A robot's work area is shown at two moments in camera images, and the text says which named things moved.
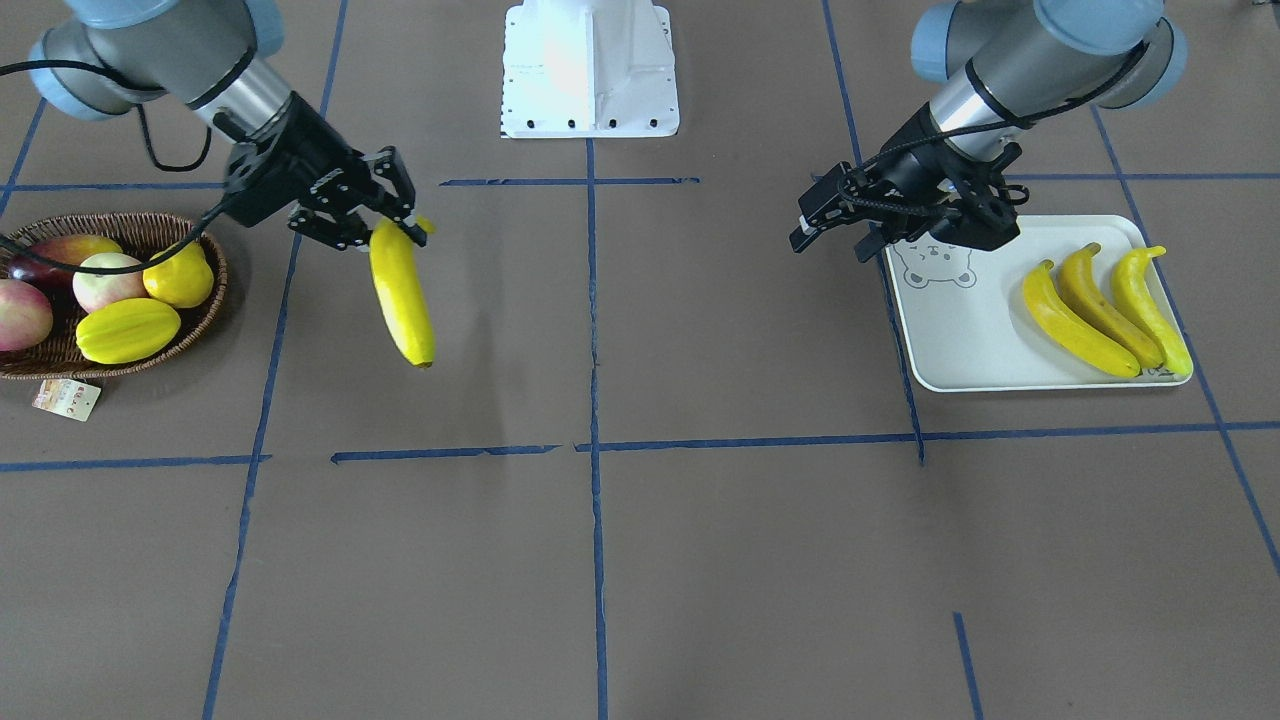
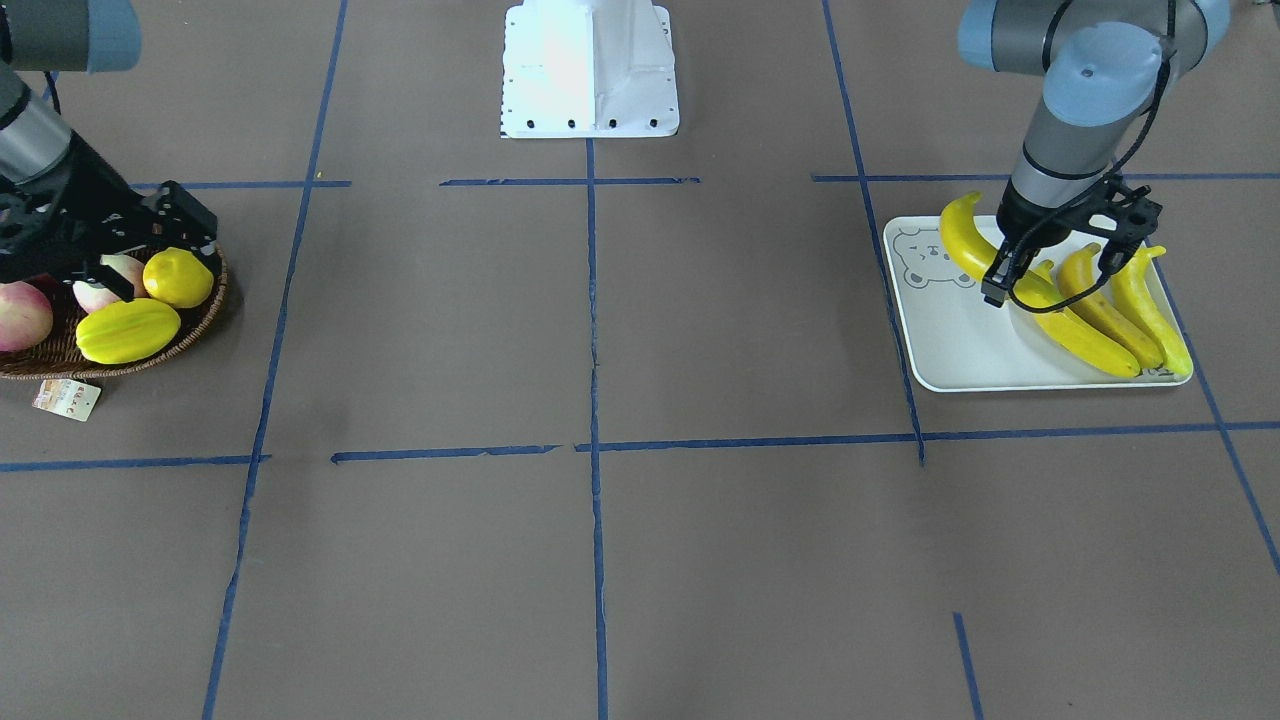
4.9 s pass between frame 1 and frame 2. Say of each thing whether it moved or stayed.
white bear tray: stayed
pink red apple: stayed
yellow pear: stayed
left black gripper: moved
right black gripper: moved
